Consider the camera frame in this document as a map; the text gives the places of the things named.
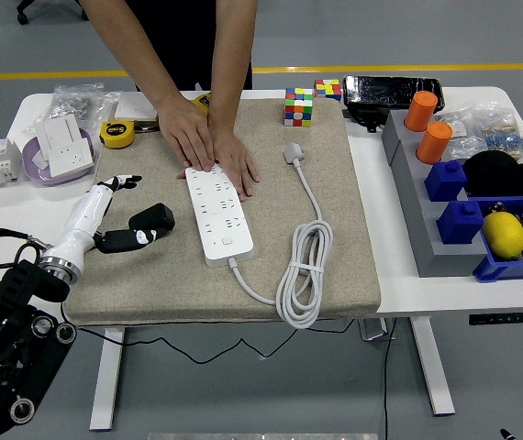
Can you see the white switch box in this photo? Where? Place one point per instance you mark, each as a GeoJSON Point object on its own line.
{"type": "Point", "coordinates": [57, 130]}

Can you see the blue plastic bin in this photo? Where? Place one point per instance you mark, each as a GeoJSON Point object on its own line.
{"type": "Point", "coordinates": [509, 270]}

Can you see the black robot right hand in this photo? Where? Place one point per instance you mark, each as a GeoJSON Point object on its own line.
{"type": "Point", "coordinates": [507, 434]}

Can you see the clear bag of small parts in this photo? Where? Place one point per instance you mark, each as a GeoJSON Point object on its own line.
{"type": "Point", "coordinates": [459, 137]}

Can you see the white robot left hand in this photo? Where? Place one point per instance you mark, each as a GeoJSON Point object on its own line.
{"type": "Point", "coordinates": [80, 220]}

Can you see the blue square block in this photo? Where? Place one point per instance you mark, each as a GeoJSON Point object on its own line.
{"type": "Point", "coordinates": [445, 181]}
{"type": "Point", "coordinates": [461, 222]}

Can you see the orange cylinder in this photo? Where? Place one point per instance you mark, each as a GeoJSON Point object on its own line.
{"type": "Point", "coordinates": [433, 142]}
{"type": "Point", "coordinates": [419, 110]}

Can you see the clear bag of blue resistors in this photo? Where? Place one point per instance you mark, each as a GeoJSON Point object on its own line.
{"type": "Point", "coordinates": [504, 133]}

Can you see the clear bag of screws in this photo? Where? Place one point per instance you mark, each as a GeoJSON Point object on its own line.
{"type": "Point", "coordinates": [78, 103]}

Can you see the white wall socket panel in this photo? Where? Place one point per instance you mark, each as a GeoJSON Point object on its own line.
{"type": "Point", "coordinates": [71, 158]}

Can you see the person's left hand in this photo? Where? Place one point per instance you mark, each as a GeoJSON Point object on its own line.
{"type": "Point", "coordinates": [236, 160]}

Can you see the yellow tape measure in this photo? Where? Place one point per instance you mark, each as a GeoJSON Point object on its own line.
{"type": "Point", "coordinates": [117, 135]}
{"type": "Point", "coordinates": [203, 102]}

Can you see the person's right hand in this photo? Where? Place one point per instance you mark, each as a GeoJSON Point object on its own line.
{"type": "Point", "coordinates": [188, 133]}

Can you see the white table leg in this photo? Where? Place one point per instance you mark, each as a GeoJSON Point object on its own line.
{"type": "Point", "coordinates": [433, 366]}
{"type": "Point", "coordinates": [105, 380]}

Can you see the grey-brown mat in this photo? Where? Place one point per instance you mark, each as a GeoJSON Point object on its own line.
{"type": "Point", "coordinates": [151, 284]}

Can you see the grey stepped block base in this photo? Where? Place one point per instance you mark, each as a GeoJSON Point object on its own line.
{"type": "Point", "coordinates": [417, 220]}

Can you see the large colourful puzzle cube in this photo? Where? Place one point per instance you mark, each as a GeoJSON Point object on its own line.
{"type": "Point", "coordinates": [298, 107]}

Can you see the black table control panel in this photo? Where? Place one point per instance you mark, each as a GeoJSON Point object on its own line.
{"type": "Point", "coordinates": [504, 318]}

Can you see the black cloth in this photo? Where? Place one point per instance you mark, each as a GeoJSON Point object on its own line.
{"type": "Point", "coordinates": [500, 174]}

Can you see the black glossy wrapped box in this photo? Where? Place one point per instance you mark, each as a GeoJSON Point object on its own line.
{"type": "Point", "coordinates": [392, 93]}

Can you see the flat white switch plate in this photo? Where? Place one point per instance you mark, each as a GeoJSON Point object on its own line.
{"type": "Point", "coordinates": [126, 107]}

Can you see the small white plastic piece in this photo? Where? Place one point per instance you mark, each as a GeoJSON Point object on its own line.
{"type": "Point", "coordinates": [39, 160]}

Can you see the yellow lemon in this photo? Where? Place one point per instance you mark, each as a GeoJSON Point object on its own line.
{"type": "Point", "coordinates": [504, 236]}

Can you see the person's right forearm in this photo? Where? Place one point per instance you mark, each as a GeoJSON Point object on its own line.
{"type": "Point", "coordinates": [128, 41]}

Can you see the black plug adapter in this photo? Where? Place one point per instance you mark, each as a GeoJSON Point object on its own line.
{"type": "Point", "coordinates": [156, 215]}

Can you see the dark metal piece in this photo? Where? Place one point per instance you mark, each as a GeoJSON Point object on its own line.
{"type": "Point", "coordinates": [147, 127]}

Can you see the person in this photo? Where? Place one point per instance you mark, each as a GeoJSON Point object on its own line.
{"type": "Point", "coordinates": [183, 36]}

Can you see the black holder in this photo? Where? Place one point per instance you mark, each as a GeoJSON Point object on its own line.
{"type": "Point", "coordinates": [364, 118]}

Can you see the white power strip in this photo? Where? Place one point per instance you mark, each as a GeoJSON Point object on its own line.
{"type": "Point", "coordinates": [220, 224]}

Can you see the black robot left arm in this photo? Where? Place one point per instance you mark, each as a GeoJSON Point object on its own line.
{"type": "Point", "coordinates": [14, 348]}

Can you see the black office chair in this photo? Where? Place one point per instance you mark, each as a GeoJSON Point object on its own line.
{"type": "Point", "coordinates": [23, 16]}

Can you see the small colourful puzzle cube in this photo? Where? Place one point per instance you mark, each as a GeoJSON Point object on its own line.
{"type": "Point", "coordinates": [328, 89]}

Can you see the silver under-table bracket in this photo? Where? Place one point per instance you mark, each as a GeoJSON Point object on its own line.
{"type": "Point", "coordinates": [371, 330]}

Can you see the purple bowl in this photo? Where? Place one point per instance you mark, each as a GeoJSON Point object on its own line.
{"type": "Point", "coordinates": [30, 172]}

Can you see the person's left forearm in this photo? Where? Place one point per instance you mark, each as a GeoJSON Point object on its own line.
{"type": "Point", "coordinates": [234, 55]}

